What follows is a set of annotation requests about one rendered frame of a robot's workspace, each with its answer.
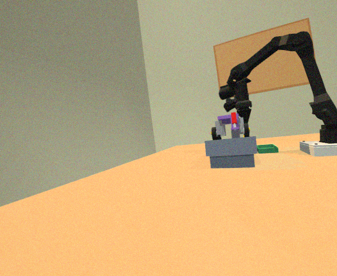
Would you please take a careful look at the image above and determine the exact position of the purple wheeled trolley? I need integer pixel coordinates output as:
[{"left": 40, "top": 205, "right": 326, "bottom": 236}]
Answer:
[{"left": 210, "top": 114, "right": 250, "bottom": 140}]

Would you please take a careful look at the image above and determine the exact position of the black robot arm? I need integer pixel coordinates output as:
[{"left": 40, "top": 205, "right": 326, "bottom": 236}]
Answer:
[{"left": 219, "top": 31, "right": 337, "bottom": 144}]

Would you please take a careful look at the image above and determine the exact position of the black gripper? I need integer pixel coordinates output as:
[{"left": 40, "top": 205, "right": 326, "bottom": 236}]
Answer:
[{"left": 235, "top": 91, "right": 252, "bottom": 124}]

